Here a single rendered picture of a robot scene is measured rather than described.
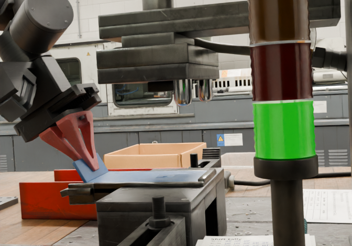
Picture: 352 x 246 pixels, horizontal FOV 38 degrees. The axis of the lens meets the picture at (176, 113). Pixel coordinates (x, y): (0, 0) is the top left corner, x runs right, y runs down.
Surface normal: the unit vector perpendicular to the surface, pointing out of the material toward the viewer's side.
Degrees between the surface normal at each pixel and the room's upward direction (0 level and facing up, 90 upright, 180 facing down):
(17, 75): 61
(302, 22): 104
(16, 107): 123
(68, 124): 110
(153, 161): 88
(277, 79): 76
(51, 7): 67
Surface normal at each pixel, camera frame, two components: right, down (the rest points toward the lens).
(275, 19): -0.32, -0.18
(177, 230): 0.97, -0.04
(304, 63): 0.56, 0.26
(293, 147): 0.05, -0.19
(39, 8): 0.57, -0.39
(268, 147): -0.65, -0.17
